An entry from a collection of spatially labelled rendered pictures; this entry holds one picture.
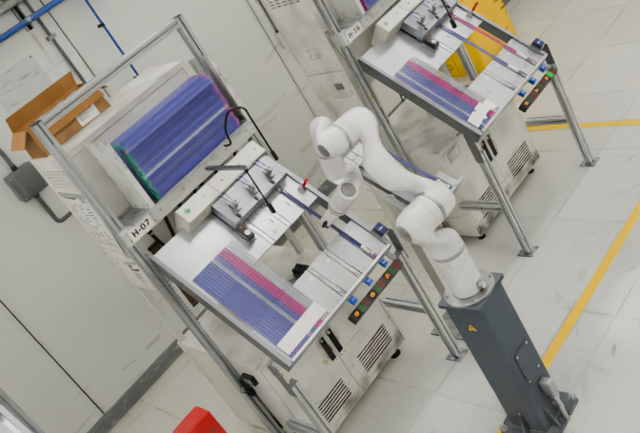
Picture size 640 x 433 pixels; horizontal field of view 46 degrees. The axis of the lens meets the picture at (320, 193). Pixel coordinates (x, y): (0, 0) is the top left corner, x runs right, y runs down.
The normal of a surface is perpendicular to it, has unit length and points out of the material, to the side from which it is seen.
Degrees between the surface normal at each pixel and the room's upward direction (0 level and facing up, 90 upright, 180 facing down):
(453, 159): 90
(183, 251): 45
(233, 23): 90
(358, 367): 90
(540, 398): 90
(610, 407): 0
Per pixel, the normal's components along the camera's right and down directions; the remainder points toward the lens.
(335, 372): 0.65, 0.02
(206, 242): 0.11, -0.54
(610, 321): -0.48, -0.77
